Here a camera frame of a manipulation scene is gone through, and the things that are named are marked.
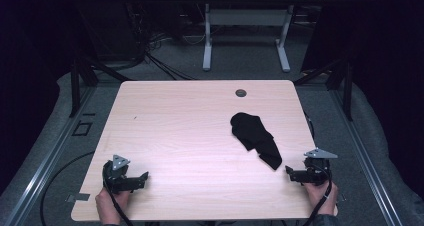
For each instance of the aluminium floor rail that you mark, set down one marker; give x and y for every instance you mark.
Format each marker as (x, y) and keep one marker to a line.
(43, 167)
(363, 156)

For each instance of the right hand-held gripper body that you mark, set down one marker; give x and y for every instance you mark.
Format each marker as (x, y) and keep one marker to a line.
(316, 167)

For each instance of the round grey table grommet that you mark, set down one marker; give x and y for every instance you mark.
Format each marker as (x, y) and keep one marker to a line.
(240, 93)

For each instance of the black cloth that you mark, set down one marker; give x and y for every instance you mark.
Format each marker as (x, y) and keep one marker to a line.
(255, 136)

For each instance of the white-legged background table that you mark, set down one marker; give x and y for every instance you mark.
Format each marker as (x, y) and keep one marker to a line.
(246, 17)

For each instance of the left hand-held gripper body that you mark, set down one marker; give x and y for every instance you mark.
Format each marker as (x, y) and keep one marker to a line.
(115, 176)

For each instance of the grey tape strip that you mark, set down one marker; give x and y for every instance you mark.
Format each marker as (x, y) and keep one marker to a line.
(78, 197)

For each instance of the black metal stand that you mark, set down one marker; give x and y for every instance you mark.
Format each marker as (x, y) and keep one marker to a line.
(75, 86)
(343, 82)

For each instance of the person's left hand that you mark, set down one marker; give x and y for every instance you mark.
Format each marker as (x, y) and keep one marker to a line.
(108, 204)

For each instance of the person's right hand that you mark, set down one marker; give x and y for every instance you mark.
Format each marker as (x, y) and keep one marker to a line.
(321, 196)

